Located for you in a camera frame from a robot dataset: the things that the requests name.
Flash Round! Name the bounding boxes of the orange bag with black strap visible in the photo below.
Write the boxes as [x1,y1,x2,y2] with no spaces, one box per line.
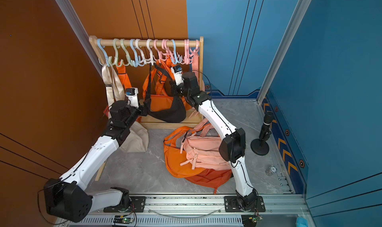
[142,59,191,123]

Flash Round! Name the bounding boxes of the bright orange sling bag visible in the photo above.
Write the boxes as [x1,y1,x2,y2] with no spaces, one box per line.
[163,126,205,178]

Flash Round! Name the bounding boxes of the dark orange sling bag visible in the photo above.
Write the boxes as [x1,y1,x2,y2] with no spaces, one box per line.
[185,169,233,194]

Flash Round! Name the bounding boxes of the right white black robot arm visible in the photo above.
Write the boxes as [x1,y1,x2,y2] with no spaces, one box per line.
[174,71,258,212]

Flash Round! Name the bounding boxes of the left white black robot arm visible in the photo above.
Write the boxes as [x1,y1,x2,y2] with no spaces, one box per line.
[42,101,147,223]

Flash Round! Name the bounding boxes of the beige sling bag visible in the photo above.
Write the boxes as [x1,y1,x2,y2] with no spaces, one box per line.
[100,62,150,153]

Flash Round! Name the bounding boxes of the green plastic hook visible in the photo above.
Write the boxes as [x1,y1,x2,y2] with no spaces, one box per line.
[108,39,121,67]

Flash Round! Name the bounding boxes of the blue plastic hook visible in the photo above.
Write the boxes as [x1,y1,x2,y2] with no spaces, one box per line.
[96,39,110,67]

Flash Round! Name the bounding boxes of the wooden hanging rack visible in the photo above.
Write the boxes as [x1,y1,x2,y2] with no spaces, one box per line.
[89,36,204,129]

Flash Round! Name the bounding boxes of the wooden stick on floor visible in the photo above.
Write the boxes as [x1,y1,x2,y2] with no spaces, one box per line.
[95,161,106,181]

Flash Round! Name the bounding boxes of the black microphone stand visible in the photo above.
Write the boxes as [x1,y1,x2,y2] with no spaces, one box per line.
[250,111,274,156]

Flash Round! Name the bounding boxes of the green circuit board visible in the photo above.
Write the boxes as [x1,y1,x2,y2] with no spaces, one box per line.
[113,216,135,225]

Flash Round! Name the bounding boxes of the small round clear cap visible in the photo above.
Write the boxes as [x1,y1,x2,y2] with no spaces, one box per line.
[265,165,278,176]

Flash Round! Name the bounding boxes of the teal cloth corner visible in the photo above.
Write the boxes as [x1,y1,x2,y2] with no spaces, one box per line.
[296,217,309,227]

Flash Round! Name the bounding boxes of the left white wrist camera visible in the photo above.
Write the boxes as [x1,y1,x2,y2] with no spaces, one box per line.
[125,88,139,108]

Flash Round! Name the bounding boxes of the light pink strap bag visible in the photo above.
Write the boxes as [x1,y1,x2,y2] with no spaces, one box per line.
[189,53,208,120]

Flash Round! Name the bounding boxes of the orange strap bag far left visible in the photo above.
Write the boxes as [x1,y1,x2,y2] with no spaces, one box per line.
[101,64,132,108]

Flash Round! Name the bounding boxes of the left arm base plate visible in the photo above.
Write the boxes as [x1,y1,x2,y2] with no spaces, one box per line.
[103,196,146,214]

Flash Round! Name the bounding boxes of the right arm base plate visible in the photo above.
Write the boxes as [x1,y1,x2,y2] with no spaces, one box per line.
[224,196,266,213]

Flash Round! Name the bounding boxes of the aluminium rail frame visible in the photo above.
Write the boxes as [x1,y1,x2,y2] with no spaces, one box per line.
[54,194,315,227]

